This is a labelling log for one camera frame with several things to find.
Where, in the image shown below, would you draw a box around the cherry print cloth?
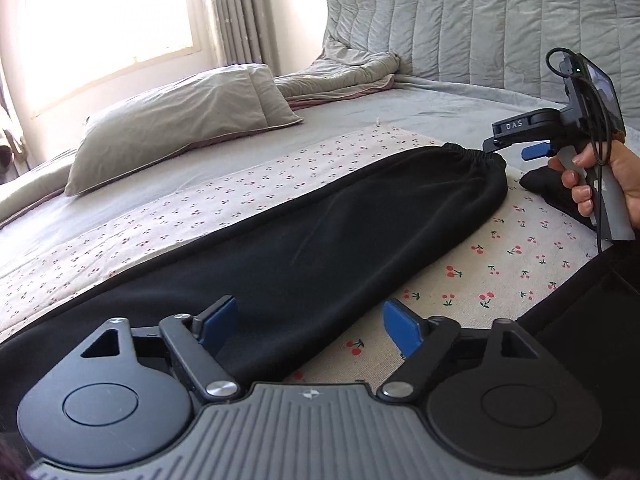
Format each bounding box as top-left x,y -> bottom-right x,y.
0,124 -> 603,386

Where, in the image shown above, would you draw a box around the grey bed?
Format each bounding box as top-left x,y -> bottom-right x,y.
0,72 -> 640,283

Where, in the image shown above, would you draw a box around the grey quilted headboard cover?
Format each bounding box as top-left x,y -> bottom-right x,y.
322,0 -> 640,128

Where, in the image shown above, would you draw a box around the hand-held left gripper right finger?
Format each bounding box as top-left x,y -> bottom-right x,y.
377,298 -> 544,404

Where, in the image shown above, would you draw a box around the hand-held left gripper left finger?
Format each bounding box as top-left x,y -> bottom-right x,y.
75,295 -> 241,404

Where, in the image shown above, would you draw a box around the grey curtain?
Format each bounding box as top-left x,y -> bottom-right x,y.
199,0 -> 282,70

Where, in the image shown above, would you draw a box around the crumpled grey quilt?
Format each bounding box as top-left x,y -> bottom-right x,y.
272,51 -> 402,112

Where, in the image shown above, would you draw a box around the black pants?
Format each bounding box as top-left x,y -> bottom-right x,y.
0,142 -> 640,433

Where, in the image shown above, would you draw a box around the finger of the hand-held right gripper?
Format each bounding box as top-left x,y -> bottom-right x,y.
482,115 -> 534,154
520,142 -> 554,162

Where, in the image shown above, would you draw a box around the bright window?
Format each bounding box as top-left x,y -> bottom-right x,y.
14,0 -> 212,113

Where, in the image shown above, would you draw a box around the person's right hand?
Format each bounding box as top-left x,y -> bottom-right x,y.
547,139 -> 640,231

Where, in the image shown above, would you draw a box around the grey pillow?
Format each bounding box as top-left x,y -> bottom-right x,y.
64,63 -> 305,197

